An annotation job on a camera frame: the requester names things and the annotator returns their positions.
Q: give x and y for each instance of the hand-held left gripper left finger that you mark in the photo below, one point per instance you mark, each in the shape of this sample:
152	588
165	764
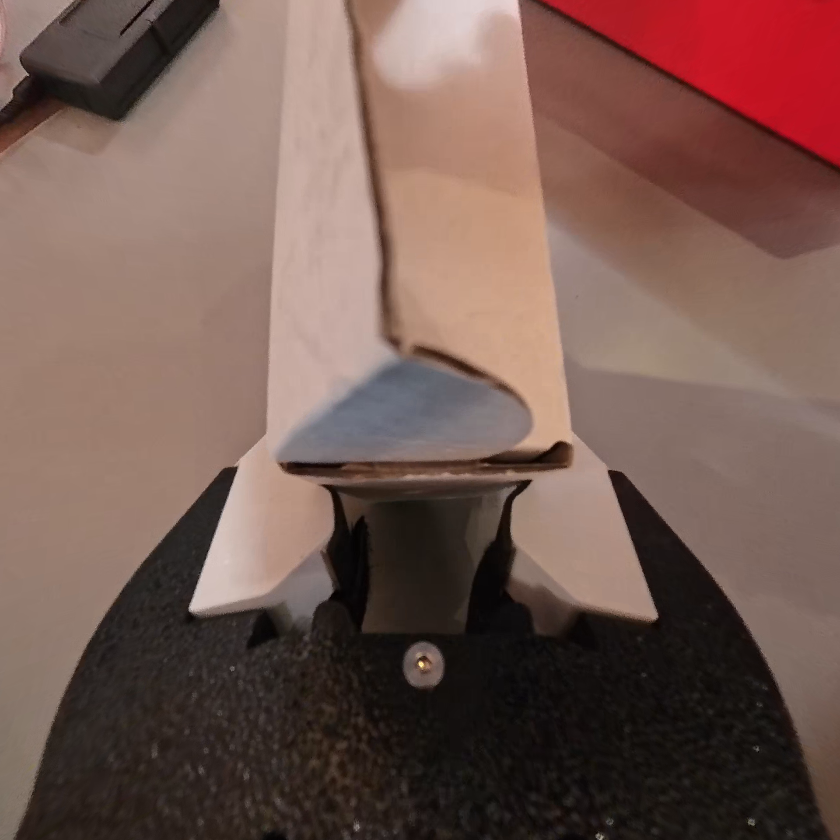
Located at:
256	538

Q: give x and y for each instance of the white cardboard box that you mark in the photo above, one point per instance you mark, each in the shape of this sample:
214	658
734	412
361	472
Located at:
459	197

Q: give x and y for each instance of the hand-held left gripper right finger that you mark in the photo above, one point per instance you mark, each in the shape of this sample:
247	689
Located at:
577	544

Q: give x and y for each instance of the black rectangular device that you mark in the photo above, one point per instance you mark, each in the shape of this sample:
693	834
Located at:
98	59

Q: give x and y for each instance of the red plastic bin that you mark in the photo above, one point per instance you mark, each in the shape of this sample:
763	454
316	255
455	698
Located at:
722	52

